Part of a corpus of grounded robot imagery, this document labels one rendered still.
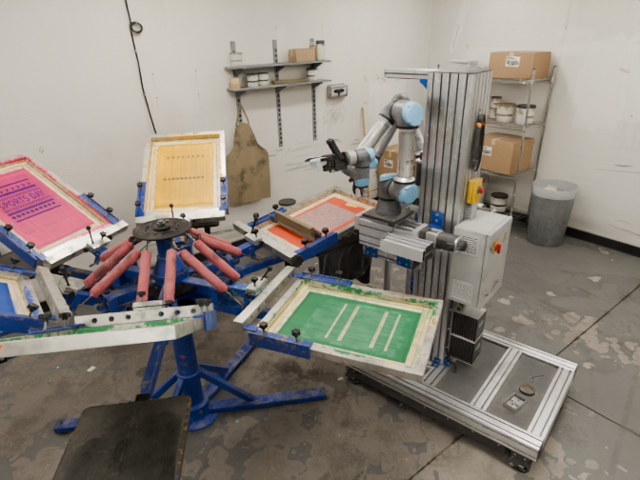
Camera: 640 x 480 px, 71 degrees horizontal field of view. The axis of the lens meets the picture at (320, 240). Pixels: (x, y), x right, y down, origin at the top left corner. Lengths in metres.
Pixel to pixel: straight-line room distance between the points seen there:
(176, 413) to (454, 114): 1.91
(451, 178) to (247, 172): 2.86
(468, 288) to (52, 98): 3.44
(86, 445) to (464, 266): 1.98
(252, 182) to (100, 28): 1.97
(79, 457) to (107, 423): 0.15
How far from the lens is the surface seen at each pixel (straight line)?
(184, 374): 2.97
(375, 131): 2.47
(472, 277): 2.69
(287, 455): 2.92
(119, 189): 4.55
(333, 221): 3.05
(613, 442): 3.38
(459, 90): 2.50
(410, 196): 2.49
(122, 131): 4.47
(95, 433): 1.93
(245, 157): 4.94
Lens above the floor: 2.23
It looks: 25 degrees down
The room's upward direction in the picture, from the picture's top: 2 degrees counter-clockwise
